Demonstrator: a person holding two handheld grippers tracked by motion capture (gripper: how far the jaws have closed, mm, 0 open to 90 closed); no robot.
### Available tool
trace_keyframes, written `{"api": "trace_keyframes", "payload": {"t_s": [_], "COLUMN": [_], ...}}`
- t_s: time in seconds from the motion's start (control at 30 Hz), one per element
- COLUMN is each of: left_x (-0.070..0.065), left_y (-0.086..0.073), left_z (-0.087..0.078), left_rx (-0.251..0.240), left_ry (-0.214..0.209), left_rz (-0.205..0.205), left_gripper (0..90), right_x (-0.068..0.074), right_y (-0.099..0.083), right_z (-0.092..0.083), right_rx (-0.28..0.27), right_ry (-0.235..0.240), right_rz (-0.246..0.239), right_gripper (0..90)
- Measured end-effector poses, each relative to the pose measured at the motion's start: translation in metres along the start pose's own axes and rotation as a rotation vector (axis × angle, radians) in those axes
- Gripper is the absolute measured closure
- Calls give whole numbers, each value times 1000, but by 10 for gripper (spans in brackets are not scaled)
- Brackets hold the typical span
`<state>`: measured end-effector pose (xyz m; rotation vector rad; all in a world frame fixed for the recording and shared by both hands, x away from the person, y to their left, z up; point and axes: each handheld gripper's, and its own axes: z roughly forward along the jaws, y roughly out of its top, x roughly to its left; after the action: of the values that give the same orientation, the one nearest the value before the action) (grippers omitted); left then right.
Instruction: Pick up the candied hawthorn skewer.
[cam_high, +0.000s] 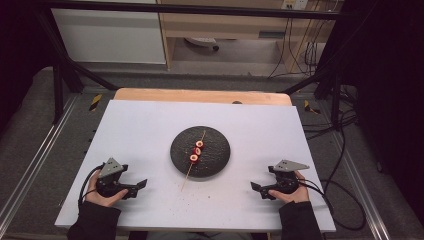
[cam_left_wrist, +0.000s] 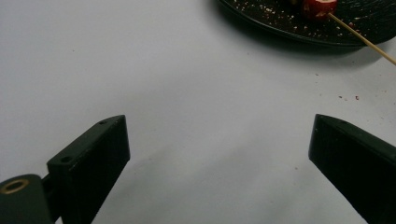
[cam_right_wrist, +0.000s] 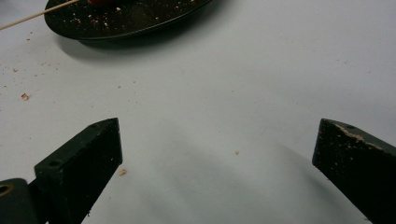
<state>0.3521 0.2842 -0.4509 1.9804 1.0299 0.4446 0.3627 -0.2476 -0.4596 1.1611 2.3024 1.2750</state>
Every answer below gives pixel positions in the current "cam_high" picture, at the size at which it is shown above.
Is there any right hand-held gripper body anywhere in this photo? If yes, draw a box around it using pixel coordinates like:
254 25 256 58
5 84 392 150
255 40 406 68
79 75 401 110
266 159 311 195

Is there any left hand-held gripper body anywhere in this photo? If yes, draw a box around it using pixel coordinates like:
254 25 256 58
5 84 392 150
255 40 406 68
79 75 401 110
95 157 134 198

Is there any thin bamboo skewer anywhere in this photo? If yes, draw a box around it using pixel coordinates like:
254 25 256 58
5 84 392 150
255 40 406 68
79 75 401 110
180 129 207 193

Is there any black round plate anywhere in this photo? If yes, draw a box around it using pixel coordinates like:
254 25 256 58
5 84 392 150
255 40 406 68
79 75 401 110
169 125 232 179

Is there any person's right hand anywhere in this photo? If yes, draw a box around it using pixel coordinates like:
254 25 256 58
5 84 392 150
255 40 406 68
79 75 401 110
267 170 310 205

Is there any person's left hand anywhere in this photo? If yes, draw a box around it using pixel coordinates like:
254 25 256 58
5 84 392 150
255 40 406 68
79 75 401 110
84 172 130 208

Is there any yellow black tape strip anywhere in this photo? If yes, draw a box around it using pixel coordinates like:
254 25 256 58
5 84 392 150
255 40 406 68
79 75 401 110
303 99 321 115
88 93 103 112

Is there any wooden table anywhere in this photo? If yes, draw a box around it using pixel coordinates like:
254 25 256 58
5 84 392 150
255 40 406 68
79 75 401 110
113 87 293 107

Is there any white cabinet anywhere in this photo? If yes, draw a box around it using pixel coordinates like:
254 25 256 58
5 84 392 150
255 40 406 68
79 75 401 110
50 7 167 65

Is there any grey chair base with castor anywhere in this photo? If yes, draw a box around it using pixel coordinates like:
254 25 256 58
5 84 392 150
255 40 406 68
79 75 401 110
184 36 221 52

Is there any light wooden desk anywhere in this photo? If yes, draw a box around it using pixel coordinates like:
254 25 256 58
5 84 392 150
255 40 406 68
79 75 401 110
157 0 336 73

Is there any left hand-held gripper black cable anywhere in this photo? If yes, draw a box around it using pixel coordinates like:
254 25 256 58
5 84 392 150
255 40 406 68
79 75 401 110
77 164 105 209

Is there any hand-held gripper black cable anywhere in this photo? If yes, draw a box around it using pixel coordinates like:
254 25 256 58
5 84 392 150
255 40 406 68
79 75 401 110
297 178 367 232
77 164 105 209

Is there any right hand-held gripper black cable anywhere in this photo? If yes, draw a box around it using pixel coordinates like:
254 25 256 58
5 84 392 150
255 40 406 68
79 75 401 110
297 178 367 232

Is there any aluminium floor rail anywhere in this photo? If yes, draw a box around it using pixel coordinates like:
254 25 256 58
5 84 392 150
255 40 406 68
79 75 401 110
0 94 80 228
332 132 392 240

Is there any black floor cables bundle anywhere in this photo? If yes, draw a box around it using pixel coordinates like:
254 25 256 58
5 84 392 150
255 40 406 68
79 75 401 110
300 83 360 141

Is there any black metal frame stand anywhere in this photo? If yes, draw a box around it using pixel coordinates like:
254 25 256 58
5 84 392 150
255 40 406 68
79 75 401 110
282 64 345 130
35 9 120 125

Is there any hanging black cables bundle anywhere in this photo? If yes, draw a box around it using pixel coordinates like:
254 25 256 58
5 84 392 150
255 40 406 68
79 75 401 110
267 15 335 80

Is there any black metal frame bar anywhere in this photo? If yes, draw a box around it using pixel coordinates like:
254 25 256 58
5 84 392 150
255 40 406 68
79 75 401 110
41 1 346 20

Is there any white wall socket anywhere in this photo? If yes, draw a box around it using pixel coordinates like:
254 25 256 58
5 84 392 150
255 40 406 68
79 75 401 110
281 0 310 11

